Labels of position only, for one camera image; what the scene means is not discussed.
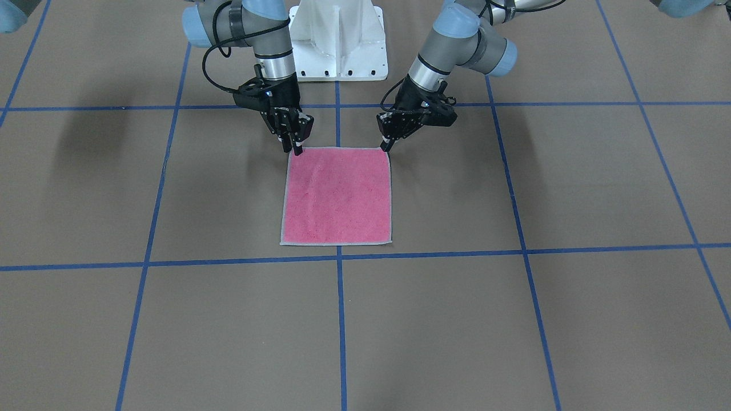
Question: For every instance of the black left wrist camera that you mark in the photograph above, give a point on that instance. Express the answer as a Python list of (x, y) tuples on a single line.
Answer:
[(438, 112)]

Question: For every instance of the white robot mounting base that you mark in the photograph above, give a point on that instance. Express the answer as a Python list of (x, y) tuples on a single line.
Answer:
[(339, 41)]

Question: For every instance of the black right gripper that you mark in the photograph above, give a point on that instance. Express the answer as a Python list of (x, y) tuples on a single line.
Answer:
[(287, 95)]

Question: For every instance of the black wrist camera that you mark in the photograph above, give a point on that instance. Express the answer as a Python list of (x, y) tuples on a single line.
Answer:
[(253, 96), (438, 112)]

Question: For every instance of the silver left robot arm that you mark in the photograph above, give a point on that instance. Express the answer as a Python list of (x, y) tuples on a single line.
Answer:
[(474, 34)]

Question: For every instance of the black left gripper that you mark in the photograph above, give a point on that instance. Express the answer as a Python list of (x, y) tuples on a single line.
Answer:
[(415, 97)]

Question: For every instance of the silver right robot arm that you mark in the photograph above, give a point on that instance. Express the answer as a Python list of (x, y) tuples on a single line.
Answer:
[(251, 28)]

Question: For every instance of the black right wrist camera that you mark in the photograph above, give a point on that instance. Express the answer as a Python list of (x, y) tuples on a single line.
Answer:
[(253, 96)]

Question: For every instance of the pink towel with grey edge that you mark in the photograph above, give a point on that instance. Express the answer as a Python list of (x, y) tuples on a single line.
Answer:
[(338, 196)]

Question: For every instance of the brown paper table cover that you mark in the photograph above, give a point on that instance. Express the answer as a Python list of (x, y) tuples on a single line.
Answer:
[(564, 245)]

